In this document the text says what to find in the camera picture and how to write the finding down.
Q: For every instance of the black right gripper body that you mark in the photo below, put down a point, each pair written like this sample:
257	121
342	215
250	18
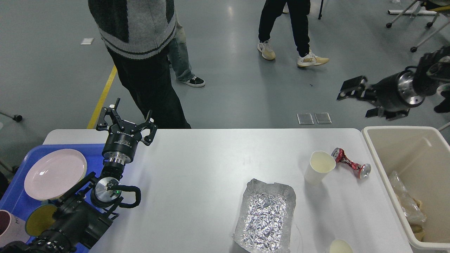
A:
396	95

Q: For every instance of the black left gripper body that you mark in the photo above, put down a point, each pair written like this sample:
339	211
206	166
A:
122	141

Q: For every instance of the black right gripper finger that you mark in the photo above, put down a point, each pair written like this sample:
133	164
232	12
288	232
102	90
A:
354	88
375	112

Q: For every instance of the pink plate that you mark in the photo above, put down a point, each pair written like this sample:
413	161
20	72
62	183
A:
37	180

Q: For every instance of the white paper cup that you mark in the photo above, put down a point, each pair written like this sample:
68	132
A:
320	164

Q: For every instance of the blue-grey mug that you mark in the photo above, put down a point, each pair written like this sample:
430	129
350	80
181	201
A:
40	219

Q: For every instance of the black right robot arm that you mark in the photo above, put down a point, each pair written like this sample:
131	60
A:
431	76

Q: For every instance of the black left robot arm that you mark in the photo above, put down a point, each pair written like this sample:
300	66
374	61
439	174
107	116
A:
110	188

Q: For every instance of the metal floor plate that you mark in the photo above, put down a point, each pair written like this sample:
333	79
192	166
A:
305	119
323	118

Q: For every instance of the crushed red soda can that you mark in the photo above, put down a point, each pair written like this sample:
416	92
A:
361	171

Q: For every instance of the beige plastic bin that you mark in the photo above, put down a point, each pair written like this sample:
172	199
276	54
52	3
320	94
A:
420	155

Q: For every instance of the person in olive trousers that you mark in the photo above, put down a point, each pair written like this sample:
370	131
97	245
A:
179	58

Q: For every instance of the person in grey sweater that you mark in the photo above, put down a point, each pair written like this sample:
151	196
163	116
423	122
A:
137	34

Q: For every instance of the blue plastic tray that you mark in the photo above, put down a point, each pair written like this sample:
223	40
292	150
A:
17	200

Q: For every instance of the pink mug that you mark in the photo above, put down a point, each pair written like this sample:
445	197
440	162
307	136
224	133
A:
12	228

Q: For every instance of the white lid bottom edge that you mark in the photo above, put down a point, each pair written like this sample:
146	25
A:
339	246

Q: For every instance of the aluminium foil tray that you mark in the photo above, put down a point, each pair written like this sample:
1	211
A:
265	217

